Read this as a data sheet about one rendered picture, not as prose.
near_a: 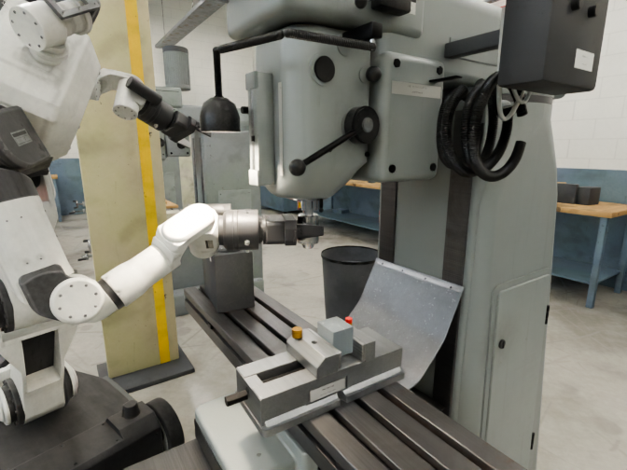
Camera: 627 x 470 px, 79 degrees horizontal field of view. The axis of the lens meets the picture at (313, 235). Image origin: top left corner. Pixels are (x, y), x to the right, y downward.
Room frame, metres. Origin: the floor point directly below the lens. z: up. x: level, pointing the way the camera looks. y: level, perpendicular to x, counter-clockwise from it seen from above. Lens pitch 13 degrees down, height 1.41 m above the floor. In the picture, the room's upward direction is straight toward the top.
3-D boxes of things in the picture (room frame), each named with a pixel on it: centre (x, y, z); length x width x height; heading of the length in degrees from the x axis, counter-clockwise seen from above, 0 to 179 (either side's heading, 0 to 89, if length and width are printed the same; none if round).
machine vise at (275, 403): (0.73, -0.02, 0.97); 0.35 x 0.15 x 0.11; 122
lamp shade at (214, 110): (0.73, 0.17, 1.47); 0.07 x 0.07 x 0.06
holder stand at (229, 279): (1.22, 0.29, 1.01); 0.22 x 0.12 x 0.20; 26
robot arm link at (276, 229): (0.82, 0.10, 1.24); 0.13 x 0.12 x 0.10; 9
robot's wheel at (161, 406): (1.09, 0.50, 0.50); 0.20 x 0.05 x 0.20; 50
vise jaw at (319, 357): (0.71, 0.00, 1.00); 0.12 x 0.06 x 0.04; 32
